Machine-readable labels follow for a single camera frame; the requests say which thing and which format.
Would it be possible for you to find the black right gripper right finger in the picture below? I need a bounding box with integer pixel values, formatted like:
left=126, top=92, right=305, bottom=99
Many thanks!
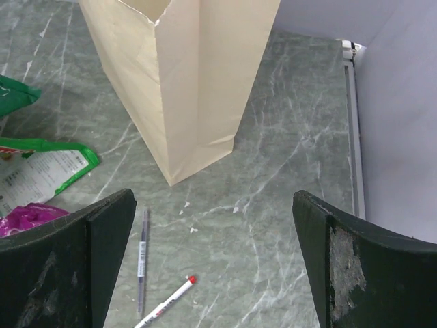
left=292, top=190, right=436, bottom=327

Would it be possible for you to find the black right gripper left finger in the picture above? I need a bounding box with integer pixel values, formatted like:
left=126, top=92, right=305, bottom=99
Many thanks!
left=1, top=189, right=137, bottom=327

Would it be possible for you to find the dark green crisps bag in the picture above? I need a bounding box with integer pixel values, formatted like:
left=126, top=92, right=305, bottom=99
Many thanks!
left=0, top=75, right=42, bottom=117

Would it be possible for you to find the green Chuba cassava chips bag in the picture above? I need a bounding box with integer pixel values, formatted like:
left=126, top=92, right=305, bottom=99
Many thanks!
left=1, top=137, right=100, bottom=217

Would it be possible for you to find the white marker pen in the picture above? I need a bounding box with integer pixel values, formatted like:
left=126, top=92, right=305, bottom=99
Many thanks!
left=135, top=275, right=197, bottom=328

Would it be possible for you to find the purple snack bag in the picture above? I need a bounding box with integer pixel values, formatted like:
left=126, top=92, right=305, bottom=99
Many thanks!
left=1, top=203, right=69, bottom=238

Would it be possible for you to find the beige paper bag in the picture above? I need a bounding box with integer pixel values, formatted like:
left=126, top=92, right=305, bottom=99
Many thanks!
left=79, top=0, right=279, bottom=185

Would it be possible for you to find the grey ballpoint pen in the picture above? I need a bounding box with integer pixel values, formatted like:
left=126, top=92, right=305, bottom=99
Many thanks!
left=137, top=208, right=150, bottom=317

